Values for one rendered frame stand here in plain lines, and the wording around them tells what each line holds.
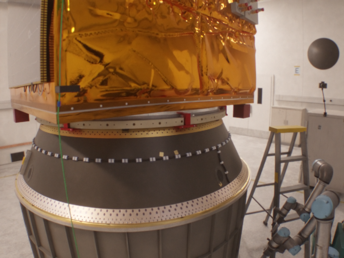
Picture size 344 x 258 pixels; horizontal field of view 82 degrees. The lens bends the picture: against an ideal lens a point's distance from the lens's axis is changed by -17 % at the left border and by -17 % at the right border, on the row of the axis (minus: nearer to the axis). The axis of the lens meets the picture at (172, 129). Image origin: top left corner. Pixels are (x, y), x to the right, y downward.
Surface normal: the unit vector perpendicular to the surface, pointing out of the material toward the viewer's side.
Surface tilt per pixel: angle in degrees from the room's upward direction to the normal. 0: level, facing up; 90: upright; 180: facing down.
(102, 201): 62
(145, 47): 88
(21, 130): 90
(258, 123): 90
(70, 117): 90
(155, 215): 43
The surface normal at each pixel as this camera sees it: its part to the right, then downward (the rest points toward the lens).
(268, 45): -0.69, 0.13
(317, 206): -0.84, -0.04
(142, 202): 0.18, -0.30
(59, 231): -0.30, 0.17
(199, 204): 0.35, -0.61
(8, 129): 0.72, 0.12
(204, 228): 0.54, 0.15
